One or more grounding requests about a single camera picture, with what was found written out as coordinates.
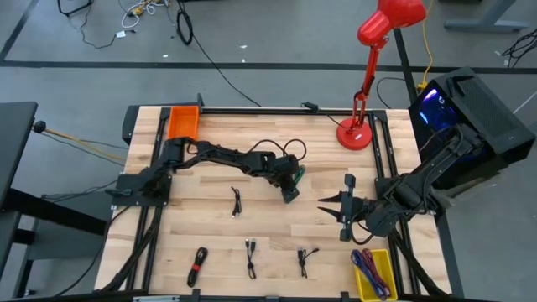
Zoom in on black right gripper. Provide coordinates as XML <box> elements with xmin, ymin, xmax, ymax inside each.
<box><xmin>316</xmin><ymin>173</ymin><xmax>381</xmax><ymax>243</ymax></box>

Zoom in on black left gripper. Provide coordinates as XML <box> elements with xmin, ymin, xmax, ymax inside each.
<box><xmin>268</xmin><ymin>154</ymin><xmax>302</xmax><ymax>205</ymax></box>

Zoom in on short thin black USB cable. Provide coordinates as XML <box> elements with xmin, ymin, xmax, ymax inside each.
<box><xmin>230</xmin><ymin>186</ymin><xmax>243</xmax><ymax>218</ymax></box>

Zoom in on black USB cable end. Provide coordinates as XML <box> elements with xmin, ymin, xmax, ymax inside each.
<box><xmin>296</xmin><ymin>247</ymin><xmax>321</xmax><ymax>279</ymax></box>

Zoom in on blue braided USB cable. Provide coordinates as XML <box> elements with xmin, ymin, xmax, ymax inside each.
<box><xmin>350</xmin><ymin>248</ymin><xmax>389</xmax><ymax>301</ymax></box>

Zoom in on black USB cable two plugs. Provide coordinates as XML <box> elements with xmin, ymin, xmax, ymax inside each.
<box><xmin>244</xmin><ymin>237</ymin><xmax>258</xmax><ymax>280</ymax></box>

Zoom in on purple red USB cable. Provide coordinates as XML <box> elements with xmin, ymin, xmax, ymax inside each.
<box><xmin>361</xmin><ymin>247</ymin><xmax>392</xmax><ymax>297</ymax></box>

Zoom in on black cable with red band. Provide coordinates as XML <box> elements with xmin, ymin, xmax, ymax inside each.
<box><xmin>186</xmin><ymin>246</ymin><xmax>209</xmax><ymax>289</ymax></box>

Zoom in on red desk lamp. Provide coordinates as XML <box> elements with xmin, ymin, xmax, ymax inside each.
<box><xmin>335</xmin><ymin>0</ymin><xmax>428</xmax><ymax>151</ymax></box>

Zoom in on yellow plastic bin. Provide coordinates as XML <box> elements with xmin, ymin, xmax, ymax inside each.
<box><xmin>352</xmin><ymin>247</ymin><xmax>399</xmax><ymax>302</ymax></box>

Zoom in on orange plastic bin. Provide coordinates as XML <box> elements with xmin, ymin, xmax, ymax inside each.
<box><xmin>167</xmin><ymin>105</ymin><xmax>201</xmax><ymax>141</ymax></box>

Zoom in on black computer tower blue light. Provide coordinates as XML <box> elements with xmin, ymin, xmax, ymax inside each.
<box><xmin>408</xmin><ymin>66</ymin><xmax>537</xmax><ymax>190</ymax></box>

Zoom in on grey desk leg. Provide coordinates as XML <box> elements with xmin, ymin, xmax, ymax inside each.
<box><xmin>438</xmin><ymin>0</ymin><xmax>529</xmax><ymax>34</ymax></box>

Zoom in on wooden stick with black ball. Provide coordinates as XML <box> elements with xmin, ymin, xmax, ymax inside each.
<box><xmin>32</xmin><ymin>120</ymin><xmax>127</xmax><ymax>163</ymax></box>

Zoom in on black side desk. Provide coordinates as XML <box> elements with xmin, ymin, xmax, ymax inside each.
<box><xmin>0</xmin><ymin>100</ymin><xmax>109</xmax><ymax>299</ymax></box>

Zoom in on black aluminium table frame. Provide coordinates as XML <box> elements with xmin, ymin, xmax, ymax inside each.
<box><xmin>94</xmin><ymin>92</ymin><xmax>466</xmax><ymax>302</ymax></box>

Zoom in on black lamp cord with switch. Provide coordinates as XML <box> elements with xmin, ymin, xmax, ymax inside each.
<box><xmin>300</xmin><ymin>101</ymin><xmax>349</xmax><ymax>129</ymax></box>

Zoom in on black looped floor cable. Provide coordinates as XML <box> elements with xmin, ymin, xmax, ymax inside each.
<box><xmin>375</xmin><ymin>76</ymin><xmax>406</xmax><ymax>110</ymax></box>

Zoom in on black upright post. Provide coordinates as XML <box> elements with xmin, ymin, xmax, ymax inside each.
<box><xmin>393</xmin><ymin>28</ymin><xmax>420</xmax><ymax>106</ymax></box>

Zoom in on black coiled floor cable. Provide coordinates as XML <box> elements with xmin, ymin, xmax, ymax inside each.
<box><xmin>175</xmin><ymin>8</ymin><xmax>263</xmax><ymax>108</ymax></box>

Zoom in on yellow floor cable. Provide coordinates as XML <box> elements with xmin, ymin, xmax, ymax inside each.
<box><xmin>417</xmin><ymin>0</ymin><xmax>435</xmax><ymax>91</ymax></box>

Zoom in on white floor cable bundle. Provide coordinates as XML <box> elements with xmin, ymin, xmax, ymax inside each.
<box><xmin>120</xmin><ymin>0</ymin><xmax>171</xmax><ymax>30</ymax></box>

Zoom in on black floor cable tangle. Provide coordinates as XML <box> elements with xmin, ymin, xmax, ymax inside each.
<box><xmin>501</xmin><ymin>28</ymin><xmax>537</xmax><ymax>69</ymax></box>

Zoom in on thin black floor cable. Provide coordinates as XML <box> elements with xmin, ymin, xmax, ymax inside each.
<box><xmin>57</xmin><ymin>0</ymin><xmax>118</xmax><ymax>50</ymax></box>

